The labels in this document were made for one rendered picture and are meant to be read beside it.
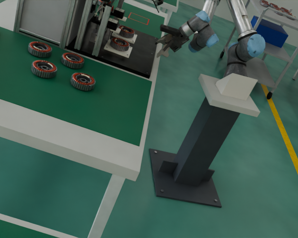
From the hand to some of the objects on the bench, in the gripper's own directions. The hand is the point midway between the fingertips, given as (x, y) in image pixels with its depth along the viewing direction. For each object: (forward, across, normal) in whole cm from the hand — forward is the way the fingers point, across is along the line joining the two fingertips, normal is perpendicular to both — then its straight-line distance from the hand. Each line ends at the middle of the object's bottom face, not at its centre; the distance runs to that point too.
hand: (154, 49), depth 207 cm
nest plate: (+17, +3, +13) cm, 22 cm away
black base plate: (+20, +15, +11) cm, 27 cm away
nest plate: (+17, +27, +8) cm, 32 cm away
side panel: (+38, -9, +51) cm, 64 cm away
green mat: (+29, -44, +44) cm, 68 cm away
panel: (+30, +20, +32) cm, 48 cm away
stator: (+27, -27, +36) cm, 52 cm away
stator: (+16, +3, +14) cm, 21 cm away
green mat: (+32, +82, +14) cm, 89 cm away
